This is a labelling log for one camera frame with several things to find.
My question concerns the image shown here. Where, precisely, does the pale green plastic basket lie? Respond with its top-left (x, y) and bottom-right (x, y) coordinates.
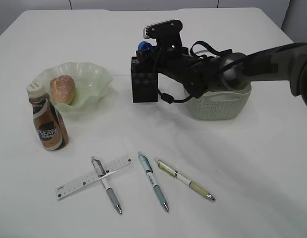
top-left (186, 85), bottom-right (252, 120)

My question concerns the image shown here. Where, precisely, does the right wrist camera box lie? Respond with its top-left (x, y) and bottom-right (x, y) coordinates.
top-left (143, 19), bottom-right (183, 51)

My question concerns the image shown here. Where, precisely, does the blue clip grey pen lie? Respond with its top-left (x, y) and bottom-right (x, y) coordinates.
top-left (138, 152), bottom-right (170, 213)

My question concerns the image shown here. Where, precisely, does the black perforated pen holder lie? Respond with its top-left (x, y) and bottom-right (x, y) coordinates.
top-left (130, 57), bottom-right (158, 103)

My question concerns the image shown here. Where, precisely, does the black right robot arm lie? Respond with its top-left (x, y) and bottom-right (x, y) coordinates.
top-left (130, 41), bottom-right (307, 106)

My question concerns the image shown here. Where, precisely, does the sugared bread roll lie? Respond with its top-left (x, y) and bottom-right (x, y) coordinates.
top-left (50, 75), bottom-right (76, 105)

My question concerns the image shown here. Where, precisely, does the clear plastic ruler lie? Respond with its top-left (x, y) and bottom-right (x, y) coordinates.
top-left (55, 154), bottom-right (133, 201)

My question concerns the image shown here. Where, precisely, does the brown coffee drink bottle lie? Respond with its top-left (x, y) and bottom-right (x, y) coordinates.
top-left (26, 82), bottom-right (69, 151)

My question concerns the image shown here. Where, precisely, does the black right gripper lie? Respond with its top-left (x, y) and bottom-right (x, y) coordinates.
top-left (136, 46), bottom-right (225, 98)

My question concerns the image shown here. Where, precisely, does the cream green pen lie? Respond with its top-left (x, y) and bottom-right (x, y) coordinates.
top-left (154, 158), bottom-right (216, 202)

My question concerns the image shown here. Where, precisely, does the pale green wavy glass bowl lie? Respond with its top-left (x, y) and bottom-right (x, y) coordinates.
top-left (34, 62), bottom-right (113, 113)

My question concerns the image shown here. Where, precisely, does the blue pencil sharpener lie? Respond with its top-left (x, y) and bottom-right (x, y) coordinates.
top-left (138, 41), bottom-right (153, 52)

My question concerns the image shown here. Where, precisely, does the grey grip clear pen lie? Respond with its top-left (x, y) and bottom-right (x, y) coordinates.
top-left (91, 156), bottom-right (123, 215)

